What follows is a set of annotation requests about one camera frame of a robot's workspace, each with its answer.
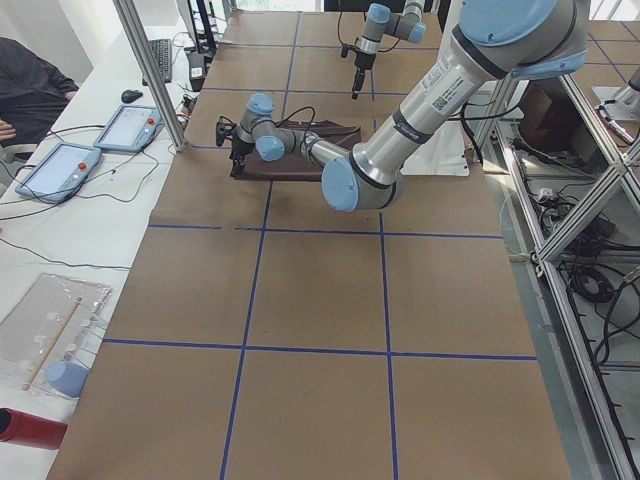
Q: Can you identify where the white camera mast base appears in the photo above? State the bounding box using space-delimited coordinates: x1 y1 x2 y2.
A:
401 0 469 176

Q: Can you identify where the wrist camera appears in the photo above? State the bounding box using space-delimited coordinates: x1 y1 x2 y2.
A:
340 41 359 58
215 116 237 147

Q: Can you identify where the red cylinder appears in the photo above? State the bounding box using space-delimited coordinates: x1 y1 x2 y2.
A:
1 408 68 450

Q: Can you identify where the dark brown t-shirt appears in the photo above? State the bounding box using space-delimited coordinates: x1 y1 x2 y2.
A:
232 120 362 182

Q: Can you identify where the black label box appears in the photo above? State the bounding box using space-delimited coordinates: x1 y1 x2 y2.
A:
187 51 207 92

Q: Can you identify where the black keyboard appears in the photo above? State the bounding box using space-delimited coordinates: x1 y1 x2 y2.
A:
148 39 173 83

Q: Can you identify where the aluminium frame post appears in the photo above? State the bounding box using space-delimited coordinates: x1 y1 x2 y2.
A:
113 0 187 152

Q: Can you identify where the teach pendant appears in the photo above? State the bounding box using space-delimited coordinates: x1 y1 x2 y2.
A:
15 142 102 204
94 104 161 153

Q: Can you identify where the wooden stick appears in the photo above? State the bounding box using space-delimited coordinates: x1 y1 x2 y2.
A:
22 296 82 391

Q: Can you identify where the brown paper table cover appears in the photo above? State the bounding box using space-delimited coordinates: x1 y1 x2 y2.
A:
47 9 640 480

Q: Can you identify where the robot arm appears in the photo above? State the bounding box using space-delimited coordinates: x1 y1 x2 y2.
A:
341 1 426 100
216 1 590 212

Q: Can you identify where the black computer mouse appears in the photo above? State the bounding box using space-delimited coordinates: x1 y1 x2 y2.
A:
120 89 143 104

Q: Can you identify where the near teach pendant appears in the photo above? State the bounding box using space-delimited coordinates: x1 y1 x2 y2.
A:
15 142 102 204

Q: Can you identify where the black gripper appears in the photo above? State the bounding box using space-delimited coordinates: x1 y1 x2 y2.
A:
351 51 375 100
230 137 253 177

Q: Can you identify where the far teach pendant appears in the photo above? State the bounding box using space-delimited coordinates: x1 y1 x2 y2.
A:
94 104 161 153

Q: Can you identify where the light blue cap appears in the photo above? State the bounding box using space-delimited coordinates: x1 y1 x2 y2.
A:
45 361 89 398

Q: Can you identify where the seated person in black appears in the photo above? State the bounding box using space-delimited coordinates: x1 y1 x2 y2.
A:
1 38 79 147

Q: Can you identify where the clear plastic bag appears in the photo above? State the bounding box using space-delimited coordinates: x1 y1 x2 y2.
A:
1 274 112 398

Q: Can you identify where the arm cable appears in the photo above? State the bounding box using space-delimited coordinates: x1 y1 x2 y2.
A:
274 104 321 166
336 0 401 54

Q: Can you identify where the aluminium side frame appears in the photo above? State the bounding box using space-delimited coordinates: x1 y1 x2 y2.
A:
469 61 639 479

